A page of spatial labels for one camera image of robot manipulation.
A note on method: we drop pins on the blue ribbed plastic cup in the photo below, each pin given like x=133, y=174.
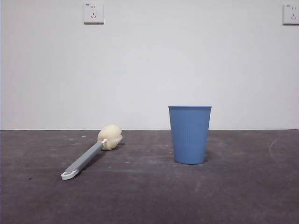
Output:
x=189, y=135

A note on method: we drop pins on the white wall socket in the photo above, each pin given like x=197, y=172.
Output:
x=291, y=14
x=94, y=13

